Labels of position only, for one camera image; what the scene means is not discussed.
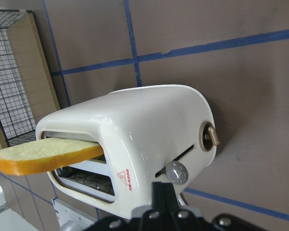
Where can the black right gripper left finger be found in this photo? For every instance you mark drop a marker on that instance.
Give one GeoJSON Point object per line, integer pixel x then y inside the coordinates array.
{"type": "Point", "coordinates": [158, 200]}

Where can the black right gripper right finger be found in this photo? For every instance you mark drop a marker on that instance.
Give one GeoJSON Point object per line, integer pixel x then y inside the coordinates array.
{"type": "Point", "coordinates": [170, 199]}

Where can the cream white toaster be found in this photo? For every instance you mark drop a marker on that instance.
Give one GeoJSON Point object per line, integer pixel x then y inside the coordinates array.
{"type": "Point", "coordinates": [141, 131]}

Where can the yellow toast slice in toaster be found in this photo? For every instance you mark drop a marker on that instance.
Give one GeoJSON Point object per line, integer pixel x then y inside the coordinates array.
{"type": "Point", "coordinates": [46, 155]}

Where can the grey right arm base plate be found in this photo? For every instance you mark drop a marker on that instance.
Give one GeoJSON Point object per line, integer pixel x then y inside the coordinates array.
{"type": "Point", "coordinates": [71, 218]}

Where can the black wire rack shelf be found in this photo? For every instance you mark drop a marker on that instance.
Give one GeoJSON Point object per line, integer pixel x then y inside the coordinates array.
{"type": "Point", "coordinates": [27, 93]}

